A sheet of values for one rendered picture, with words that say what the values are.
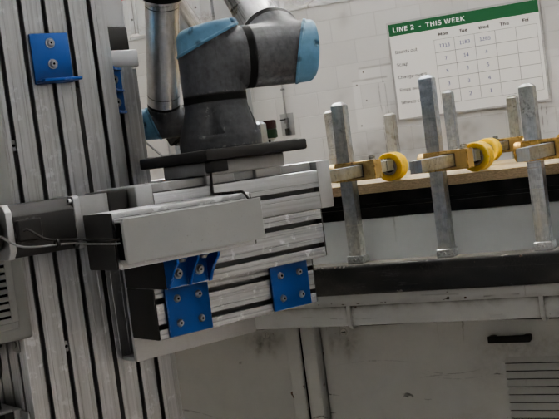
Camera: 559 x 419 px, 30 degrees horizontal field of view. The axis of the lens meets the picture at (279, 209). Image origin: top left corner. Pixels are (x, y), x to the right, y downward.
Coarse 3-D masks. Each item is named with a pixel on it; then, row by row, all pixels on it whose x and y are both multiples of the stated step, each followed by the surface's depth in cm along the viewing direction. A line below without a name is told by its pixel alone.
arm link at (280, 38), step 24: (240, 0) 204; (264, 0) 202; (240, 24) 202; (264, 24) 191; (288, 24) 191; (312, 24) 192; (264, 48) 187; (288, 48) 188; (312, 48) 190; (264, 72) 189; (288, 72) 190; (312, 72) 192
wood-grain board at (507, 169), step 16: (496, 160) 350; (512, 160) 329; (544, 160) 296; (416, 176) 302; (448, 176) 284; (464, 176) 282; (480, 176) 280; (496, 176) 278; (512, 176) 276; (336, 192) 300; (368, 192) 296
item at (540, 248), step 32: (352, 256) 277; (448, 256) 265; (480, 256) 260; (512, 256) 256; (544, 256) 252; (320, 288) 280; (352, 288) 276; (384, 288) 272; (416, 288) 268; (448, 288) 264
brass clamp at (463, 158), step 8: (432, 152) 264; (440, 152) 263; (448, 152) 262; (456, 152) 261; (464, 152) 260; (456, 160) 261; (464, 160) 260; (472, 160) 263; (448, 168) 262; (456, 168) 261; (464, 168) 260
